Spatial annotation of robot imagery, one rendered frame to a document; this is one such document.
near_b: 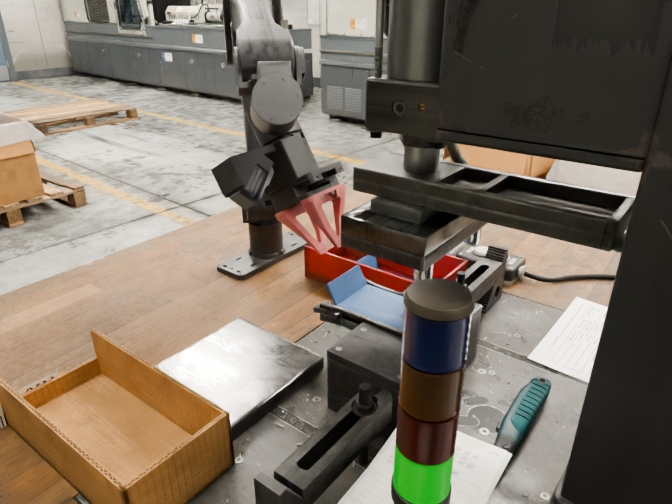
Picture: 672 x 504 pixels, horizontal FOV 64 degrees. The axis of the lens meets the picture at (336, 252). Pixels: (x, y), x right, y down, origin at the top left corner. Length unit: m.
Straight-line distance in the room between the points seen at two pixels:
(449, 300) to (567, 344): 0.55
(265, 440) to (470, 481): 0.23
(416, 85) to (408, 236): 0.14
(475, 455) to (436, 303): 0.29
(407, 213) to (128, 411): 0.40
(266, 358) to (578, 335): 0.45
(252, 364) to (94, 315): 0.31
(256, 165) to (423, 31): 0.24
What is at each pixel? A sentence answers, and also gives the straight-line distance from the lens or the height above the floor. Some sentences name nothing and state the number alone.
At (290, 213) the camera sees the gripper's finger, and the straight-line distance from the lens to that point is 0.69.
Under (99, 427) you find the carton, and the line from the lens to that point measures 0.69.
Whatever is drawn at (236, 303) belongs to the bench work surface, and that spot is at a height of 0.90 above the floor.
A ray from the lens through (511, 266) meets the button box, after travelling 0.96.
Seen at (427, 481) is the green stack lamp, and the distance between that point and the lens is 0.37.
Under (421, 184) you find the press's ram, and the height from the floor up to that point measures 1.18.
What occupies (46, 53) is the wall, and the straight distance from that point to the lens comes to 12.03.
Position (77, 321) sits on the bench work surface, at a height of 0.90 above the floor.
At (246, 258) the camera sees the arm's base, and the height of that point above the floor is 0.91.
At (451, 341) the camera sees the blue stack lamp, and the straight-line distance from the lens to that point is 0.30.
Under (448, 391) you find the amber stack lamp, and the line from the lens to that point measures 0.32.
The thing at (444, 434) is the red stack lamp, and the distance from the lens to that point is 0.34.
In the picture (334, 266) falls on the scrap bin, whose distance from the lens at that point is 0.89.
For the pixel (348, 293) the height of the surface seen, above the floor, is 0.99.
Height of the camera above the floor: 1.34
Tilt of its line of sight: 25 degrees down
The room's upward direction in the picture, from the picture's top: straight up
